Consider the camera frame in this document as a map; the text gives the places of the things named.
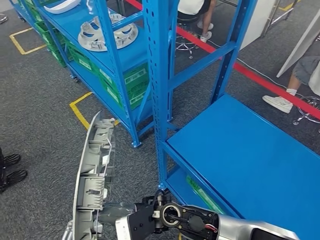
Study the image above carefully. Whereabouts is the black round stool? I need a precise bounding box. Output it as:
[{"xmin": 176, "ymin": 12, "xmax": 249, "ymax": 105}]
[
  {"xmin": 292, "ymin": 96, "xmax": 320, "ymax": 133},
  {"xmin": 174, "ymin": 13, "xmax": 199, "ymax": 60}
]

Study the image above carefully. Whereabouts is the blue metal shelf rack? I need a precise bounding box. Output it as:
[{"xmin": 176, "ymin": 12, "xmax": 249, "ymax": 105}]
[
  {"xmin": 142, "ymin": 0, "xmax": 320, "ymax": 240},
  {"xmin": 32, "ymin": 0, "xmax": 155, "ymax": 148}
]

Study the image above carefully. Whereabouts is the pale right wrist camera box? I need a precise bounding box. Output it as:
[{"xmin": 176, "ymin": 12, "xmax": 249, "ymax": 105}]
[{"xmin": 115, "ymin": 214, "xmax": 137, "ymax": 240}]

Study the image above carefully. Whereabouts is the red barrier belt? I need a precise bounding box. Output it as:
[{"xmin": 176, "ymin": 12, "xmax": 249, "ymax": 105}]
[{"xmin": 125, "ymin": 0, "xmax": 320, "ymax": 121}]

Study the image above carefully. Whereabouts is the person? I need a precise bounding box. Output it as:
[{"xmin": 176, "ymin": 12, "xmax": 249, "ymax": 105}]
[
  {"xmin": 262, "ymin": 54, "xmax": 320, "ymax": 115},
  {"xmin": 177, "ymin": 0, "xmax": 217, "ymax": 43}
]

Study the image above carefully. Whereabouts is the white curved plastic part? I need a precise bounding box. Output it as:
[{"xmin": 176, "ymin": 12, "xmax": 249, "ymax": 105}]
[{"xmin": 43, "ymin": 0, "xmax": 82, "ymax": 15}]

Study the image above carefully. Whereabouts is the black ribbed robot foot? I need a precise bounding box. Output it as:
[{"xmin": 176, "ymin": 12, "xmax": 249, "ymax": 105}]
[
  {"xmin": 3, "ymin": 153, "xmax": 22, "ymax": 168},
  {"xmin": 0, "ymin": 169, "xmax": 29, "ymax": 194}
]

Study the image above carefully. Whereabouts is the green plastic folding crate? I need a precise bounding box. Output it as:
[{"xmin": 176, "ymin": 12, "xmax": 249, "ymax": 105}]
[
  {"xmin": 98, "ymin": 62, "xmax": 151, "ymax": 90},
  {"xmin": 66, "ymin": 43, "xmax": 100, "ymax": 72},
  {"xmin": 185, "ymin": 175, "xmax": 224, "ymax": 216},
  {"xmin": 35, "ymin": 21, "xmax": 68, "ymax": 68},
  {"xmin": 106, "ymin": 82, "xmax": 152, "ymax": 111}
]

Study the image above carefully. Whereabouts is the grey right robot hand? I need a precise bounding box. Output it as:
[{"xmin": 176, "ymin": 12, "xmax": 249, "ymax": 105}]
[{"xmin": 96, "ymin": 202, "xmax": 137, "ymax": 227}]

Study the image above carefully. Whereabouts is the grey plastic wheel hubcap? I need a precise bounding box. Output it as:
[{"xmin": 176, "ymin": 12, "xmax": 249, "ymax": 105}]
[
  {"xmin": 61, "ymin": 110, "xmax": 117, "ymax": 240},
  {"xmin": 78, "ymin": 13, "xmax": 139, "ymax": 53}
]

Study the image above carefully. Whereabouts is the black robot leg base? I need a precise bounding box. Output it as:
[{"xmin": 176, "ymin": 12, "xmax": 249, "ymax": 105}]
[{"xmin": 0, "ymin": 147, "xmax": 7, "ymax": 195}]

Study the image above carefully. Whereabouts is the yellow floor tape mark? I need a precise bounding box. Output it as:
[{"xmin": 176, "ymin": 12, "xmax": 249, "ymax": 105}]
[{"xmin": 9, "ymin": 27, "xmax": 48, "ymax": 56}]

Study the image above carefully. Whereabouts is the white cabinet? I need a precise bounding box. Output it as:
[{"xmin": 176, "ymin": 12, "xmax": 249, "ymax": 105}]
[{"xmin": 239, "ymin": 0, "xmax": 275, "ymax": 51}]

